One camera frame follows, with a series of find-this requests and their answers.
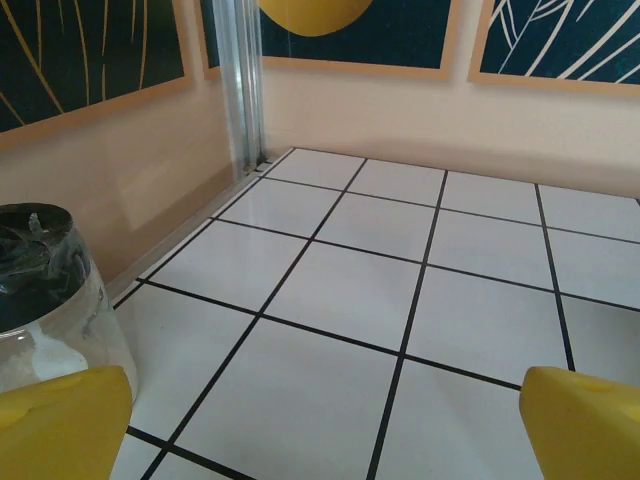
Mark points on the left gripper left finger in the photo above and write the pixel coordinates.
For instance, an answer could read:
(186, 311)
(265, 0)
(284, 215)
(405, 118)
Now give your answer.
(55, 435)

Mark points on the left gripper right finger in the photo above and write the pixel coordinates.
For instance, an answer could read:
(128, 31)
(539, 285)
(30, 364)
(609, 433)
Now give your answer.
(585, 430)

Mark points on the glass bottle with black cap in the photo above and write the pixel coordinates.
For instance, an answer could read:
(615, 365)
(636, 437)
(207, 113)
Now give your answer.
(45, 270)

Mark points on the teal panel with yellow lines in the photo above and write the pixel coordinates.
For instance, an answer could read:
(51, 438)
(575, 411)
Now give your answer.
(75, 50)

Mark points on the teal panel with white leaves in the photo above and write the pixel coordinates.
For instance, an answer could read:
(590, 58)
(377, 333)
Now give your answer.
(575, 40)

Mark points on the teal panel with yellow oval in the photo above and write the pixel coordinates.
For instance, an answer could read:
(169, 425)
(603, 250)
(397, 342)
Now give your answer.
(400, 30)

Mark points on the aluminium corner post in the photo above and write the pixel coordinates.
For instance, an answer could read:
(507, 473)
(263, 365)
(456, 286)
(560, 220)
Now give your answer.
(242, 75)

